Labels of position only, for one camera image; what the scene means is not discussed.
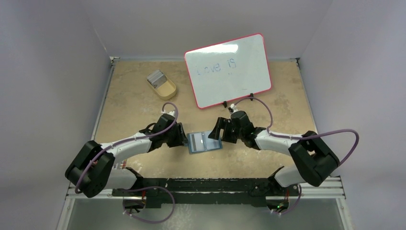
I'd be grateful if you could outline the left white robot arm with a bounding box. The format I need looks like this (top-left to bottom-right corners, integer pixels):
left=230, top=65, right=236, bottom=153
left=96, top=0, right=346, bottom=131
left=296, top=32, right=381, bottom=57
left=65, top=113, right=188, bottom=198

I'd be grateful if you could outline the white card with magnetic stripe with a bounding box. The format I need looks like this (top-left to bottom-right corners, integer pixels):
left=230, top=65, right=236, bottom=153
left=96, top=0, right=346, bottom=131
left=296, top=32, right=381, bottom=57
left=190, top=132, right=205, bottom=153

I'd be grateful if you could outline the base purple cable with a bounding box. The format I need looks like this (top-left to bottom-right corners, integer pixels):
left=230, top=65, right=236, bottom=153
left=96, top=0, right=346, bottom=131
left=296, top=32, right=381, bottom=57
left=122, top=185, right=176, bottom=225
left=270, top=188, right=303, bottom=217

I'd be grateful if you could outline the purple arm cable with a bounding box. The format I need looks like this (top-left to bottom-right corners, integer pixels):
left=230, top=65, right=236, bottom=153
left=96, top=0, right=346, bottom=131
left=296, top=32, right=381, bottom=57
left=74, top=102, right=179, bottom=194
left=230, top=96, right=361, bottom=167

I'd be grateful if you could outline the colourful marker box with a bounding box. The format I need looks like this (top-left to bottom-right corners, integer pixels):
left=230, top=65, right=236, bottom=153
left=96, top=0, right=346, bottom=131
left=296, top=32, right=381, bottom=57
left=115, top=160, right=127, bottom=169

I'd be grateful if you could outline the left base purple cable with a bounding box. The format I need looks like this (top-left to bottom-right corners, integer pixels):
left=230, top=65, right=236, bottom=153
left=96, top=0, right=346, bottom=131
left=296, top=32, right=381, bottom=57
left=122, top=185, right=176, bottom=225

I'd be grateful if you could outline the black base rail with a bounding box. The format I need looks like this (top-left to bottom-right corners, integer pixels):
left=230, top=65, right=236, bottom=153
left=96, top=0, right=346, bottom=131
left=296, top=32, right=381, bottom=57
left=112, top=177, right=300, bottom=210

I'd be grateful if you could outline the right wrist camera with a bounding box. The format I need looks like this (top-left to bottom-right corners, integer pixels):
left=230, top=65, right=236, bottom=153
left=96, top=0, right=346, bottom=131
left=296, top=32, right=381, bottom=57
left=227, top=103, right=239, bottom=114

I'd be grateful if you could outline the beige oval tray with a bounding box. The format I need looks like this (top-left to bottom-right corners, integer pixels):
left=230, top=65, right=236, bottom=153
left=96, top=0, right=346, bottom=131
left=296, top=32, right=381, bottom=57
left=148, top=76, right=177, bottom=101

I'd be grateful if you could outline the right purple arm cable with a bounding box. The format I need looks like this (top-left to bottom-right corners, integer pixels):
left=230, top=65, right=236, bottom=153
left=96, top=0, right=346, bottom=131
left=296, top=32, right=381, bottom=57
left=230, top=96, right=361, bottom=167

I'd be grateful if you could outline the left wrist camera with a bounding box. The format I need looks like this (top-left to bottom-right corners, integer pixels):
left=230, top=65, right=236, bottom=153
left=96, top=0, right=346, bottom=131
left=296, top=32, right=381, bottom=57
left=161, top=110, right=177, bottom=117

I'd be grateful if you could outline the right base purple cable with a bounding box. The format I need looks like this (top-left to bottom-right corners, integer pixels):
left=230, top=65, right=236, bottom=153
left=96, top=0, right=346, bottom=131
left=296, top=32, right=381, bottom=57
left=270, top=188, right=303, bottom=217

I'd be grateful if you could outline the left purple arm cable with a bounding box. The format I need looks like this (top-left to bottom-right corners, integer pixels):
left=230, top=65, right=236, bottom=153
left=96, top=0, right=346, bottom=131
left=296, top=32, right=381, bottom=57
left=74, top=102, right=179, bottom=194

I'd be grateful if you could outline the red framed whiteboard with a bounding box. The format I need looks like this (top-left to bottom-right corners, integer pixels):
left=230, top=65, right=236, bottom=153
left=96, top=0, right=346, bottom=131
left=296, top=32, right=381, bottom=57
left=184, top=33, right=272, bottom=109

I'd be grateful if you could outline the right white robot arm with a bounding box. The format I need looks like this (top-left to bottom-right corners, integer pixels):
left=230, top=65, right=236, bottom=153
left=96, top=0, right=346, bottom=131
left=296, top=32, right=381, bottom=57
left=208, top=111, right=339, bottom=195

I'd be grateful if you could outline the blue leather card holder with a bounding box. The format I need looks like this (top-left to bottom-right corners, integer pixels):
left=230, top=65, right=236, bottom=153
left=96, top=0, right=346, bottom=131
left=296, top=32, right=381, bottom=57
left=186, top=131, right=223, bottom=154

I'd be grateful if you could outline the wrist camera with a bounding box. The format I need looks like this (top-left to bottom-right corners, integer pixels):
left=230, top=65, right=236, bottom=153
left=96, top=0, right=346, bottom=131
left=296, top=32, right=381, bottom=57
left=227, top=103, right=239, bottom=114
left=161, top=110, right=177, bottom=117

